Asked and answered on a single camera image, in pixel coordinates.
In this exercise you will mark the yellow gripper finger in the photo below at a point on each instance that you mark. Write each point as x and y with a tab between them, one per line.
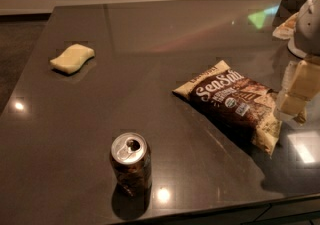
290	107

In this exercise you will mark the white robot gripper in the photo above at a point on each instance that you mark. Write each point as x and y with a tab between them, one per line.
309	30

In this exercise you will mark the brown sea salt chip bag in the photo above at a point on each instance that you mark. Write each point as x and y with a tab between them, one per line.
240	103

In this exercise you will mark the yellow sponge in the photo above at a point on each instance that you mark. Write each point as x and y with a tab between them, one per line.
72	59

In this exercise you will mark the white round base disc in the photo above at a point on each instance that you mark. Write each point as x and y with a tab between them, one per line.
295	49

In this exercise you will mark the brown soda can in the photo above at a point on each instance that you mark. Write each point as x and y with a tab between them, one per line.
130	157

